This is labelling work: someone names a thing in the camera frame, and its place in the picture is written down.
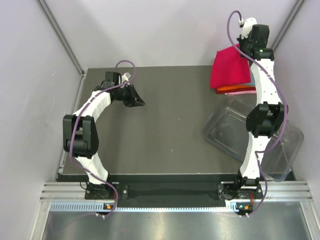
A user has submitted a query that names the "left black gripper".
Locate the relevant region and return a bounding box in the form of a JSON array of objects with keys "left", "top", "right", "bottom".
[{"left": 114, "top": 83, "right": 145, "bottom": 107}]

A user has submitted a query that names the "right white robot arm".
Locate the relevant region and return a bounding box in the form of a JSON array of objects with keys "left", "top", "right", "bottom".
[{"left": 233, "top": 18, "right": 288, "bottom": 198}]

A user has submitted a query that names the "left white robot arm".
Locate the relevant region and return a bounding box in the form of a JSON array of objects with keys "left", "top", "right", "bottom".
[{"left": 62, "top": 71, "right": 145, "bottom": 200}]

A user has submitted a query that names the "folded blue t shirt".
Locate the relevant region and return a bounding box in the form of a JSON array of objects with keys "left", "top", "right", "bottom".
[{"left": 249, "top": 75, "right": 256, "bottom": 87}]

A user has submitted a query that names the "folded pink t shirt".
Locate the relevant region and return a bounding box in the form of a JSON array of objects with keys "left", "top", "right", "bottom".
[{"left": 225, "top": 90, "right": 257, "bottom": 95}]

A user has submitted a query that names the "folded orange t shirt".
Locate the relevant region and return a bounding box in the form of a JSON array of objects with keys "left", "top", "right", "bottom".
[{"left": 215, "top": 85, "right": 255, "bottom": 93}]

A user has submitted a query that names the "folded dark red t shirt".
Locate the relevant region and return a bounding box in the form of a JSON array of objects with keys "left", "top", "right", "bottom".
[{"left": 215, "top": 87, "right": 256, "bottom": 95}]

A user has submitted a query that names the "clear plastic bin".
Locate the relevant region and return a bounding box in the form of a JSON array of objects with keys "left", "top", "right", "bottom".
[{"left": 201, "top": 94, "right": 305, "bottom": 183}]

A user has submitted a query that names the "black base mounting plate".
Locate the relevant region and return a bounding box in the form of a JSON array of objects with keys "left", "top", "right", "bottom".
[{"left": 83, "top": 173, "right": 263, "bottom": 201}]

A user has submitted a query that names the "right aluminium frame post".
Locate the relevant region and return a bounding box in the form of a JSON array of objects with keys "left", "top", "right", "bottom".
[{"left": 258, "top": 0, "right": 307, "bottom": 67}]

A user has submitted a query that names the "aluminium frame post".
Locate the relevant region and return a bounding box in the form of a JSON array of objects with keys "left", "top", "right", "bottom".
[
  {"left": 36, "top": 0, "right": 85, "bottom": 76},
  {"left": 258, "top": 0, "right": 307, "bottom": 67}
]

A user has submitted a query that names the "left aluminium frame post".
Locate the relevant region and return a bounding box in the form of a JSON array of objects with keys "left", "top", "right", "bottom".
[{"left": 36, "top": 0, "right": 85, "bottom": 76}]

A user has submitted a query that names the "slotted grey cable duct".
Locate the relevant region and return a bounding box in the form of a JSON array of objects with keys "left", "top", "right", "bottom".
[{"left": 50, "top": 201, "right": 250, "bottom": 213}]

